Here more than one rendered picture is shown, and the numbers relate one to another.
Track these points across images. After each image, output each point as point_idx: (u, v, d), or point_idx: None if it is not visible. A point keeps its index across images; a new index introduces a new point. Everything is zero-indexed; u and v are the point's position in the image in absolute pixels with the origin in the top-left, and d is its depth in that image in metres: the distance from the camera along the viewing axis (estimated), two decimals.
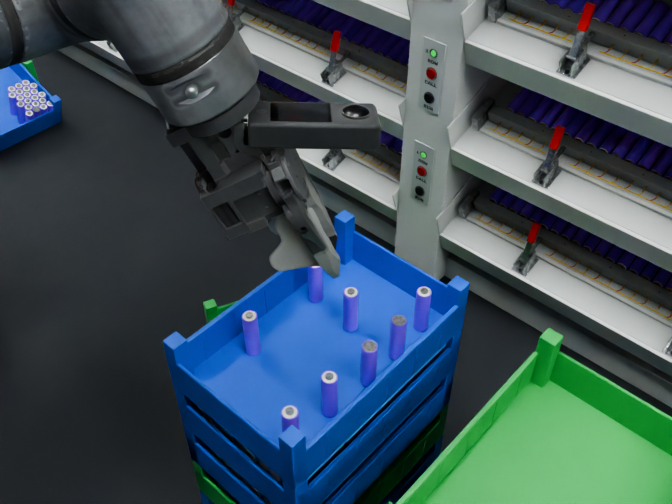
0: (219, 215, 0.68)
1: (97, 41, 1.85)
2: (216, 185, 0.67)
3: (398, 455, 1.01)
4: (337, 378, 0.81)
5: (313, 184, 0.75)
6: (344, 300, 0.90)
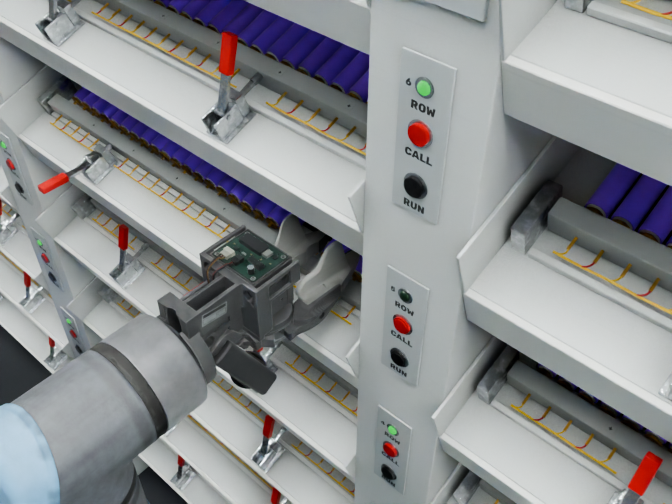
0: (224, 244, 0.66)
1: (35, 351, 1.70)
2: (220, 271, 0.65)
3: None
4: None
5: (328, 307, 0.71)
6: None
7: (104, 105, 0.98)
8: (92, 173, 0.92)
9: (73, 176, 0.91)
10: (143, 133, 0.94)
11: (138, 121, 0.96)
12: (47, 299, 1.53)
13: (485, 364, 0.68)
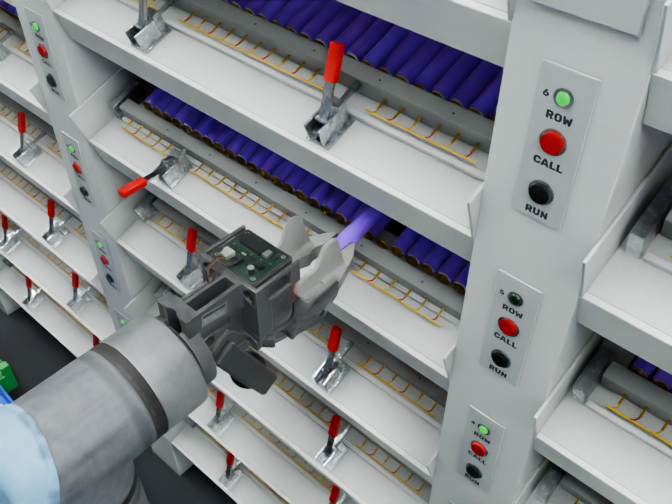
0: (224, 244, 0.66)
1: (78, 352, 1.71)
2: (220, 271, 0.65)
3: None
4: (417, 251, 0.80)
5: (327, 304, 0.71)
6: (397, 238, 0.82)
7: (176, 110, 1.00)
8: (168, 177, 0.94)
9: (151, 180, 0.93)
10: (218, 138, 0.95)
11: (211, 126, 0.97)
12: (94, 300, 1.55)
13: (580, 365, 0.69)
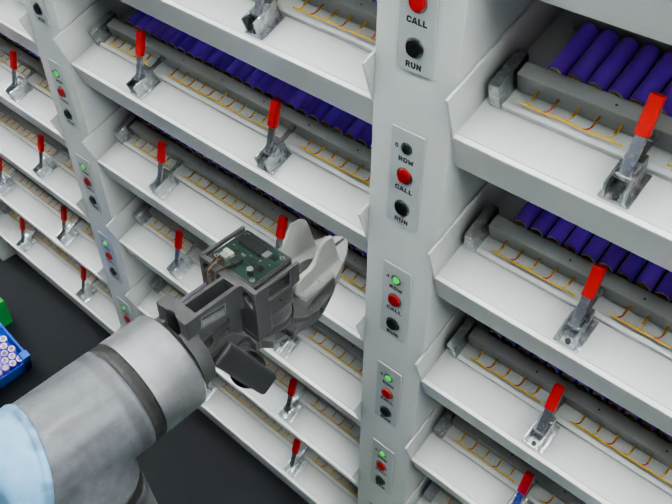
0: (224, 245, 0.66)
1: (67, 287, 1.86)
2: (219, 272, 0.65)
3: None
4: (353, 130, 0.95)
5: (325, 301, 0.71)
6: (337, 121, 0.96)
7: (154, 28, 1.15)
8: (138, 89, 1.08)
9: (141, 61, 1.07)
10: (189, 48, 1.10)
11: (184, 40, 1.12)
12: (81, 233, 1.69)
13: (471, 218, 0.83)
